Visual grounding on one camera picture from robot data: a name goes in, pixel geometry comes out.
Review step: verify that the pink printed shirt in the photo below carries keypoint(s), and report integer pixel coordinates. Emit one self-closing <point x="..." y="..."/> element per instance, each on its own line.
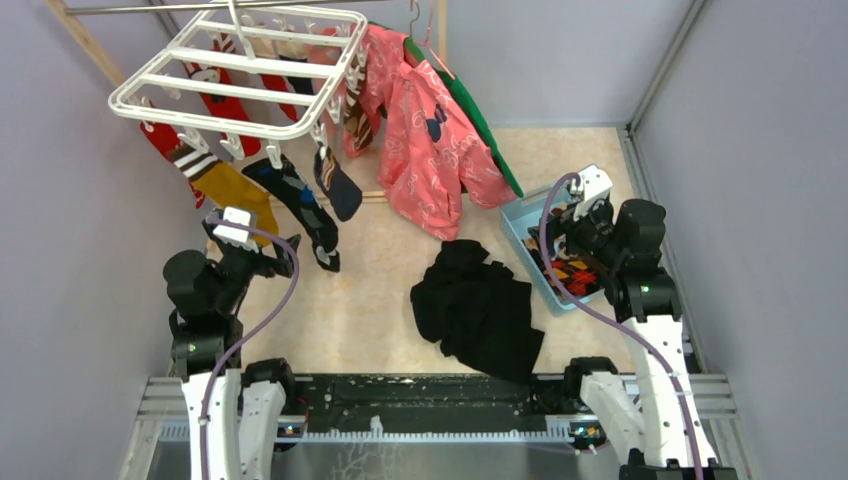
<point x="431" y="157"/>

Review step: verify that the black cloth pile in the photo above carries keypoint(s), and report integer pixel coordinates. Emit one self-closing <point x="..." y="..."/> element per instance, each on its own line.
<point x="477" y="312"/>

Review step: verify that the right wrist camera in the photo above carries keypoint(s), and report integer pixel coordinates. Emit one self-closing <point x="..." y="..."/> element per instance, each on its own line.
<point x="591" y="185"/>

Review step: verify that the mustard yellow striped sock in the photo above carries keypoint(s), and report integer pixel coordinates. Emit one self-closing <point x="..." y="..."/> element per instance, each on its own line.
<point x="223" y="184"/>

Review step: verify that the brown striped sock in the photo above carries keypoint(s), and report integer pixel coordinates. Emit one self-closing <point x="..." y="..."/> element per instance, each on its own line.
<point x="358" y="133"/>

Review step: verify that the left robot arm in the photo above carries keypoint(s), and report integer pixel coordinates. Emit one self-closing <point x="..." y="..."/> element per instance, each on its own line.
<point x="212" y="371"/>

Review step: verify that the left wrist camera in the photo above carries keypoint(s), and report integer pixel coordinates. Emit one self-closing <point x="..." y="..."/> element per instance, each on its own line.
<point x="228" y="225"/>

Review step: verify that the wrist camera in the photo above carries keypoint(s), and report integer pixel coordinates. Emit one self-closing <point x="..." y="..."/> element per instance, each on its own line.
<point x="228" y="225"/>
<point x="591" y="185"/>

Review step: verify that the white plastic sock hanger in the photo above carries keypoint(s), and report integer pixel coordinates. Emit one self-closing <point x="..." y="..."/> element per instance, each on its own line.
<point x="311" y="26"/>

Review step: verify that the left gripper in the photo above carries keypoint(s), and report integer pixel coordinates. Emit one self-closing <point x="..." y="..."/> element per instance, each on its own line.
<point x="267" y="266"/>

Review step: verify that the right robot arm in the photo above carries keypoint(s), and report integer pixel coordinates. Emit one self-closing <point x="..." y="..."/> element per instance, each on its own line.
<point x="649" y="344"/>

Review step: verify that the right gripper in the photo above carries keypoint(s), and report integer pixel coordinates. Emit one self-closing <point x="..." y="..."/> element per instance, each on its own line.
<point x="570" y="226"/>

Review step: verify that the red sock rear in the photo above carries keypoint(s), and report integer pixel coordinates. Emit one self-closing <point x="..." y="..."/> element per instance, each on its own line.
<point x="218" y="105"/>

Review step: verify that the light blue plastic basket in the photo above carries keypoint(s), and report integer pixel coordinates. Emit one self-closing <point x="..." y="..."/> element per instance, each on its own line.
<point x="519" y="223"/>

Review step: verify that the green garment on hanger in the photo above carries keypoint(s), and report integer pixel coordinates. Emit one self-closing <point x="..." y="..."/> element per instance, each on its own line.
<point x="414" y="56"/>

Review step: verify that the dark navy short sock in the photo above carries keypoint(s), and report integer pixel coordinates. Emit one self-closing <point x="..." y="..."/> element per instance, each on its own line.
<point x="344" y="195"/>

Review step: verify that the red patterned sock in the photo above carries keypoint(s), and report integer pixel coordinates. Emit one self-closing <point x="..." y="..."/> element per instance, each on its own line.
<point x="164" y="139"/>

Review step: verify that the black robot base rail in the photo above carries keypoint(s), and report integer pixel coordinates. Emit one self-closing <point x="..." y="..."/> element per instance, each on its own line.
<point x="439" y="408"/>

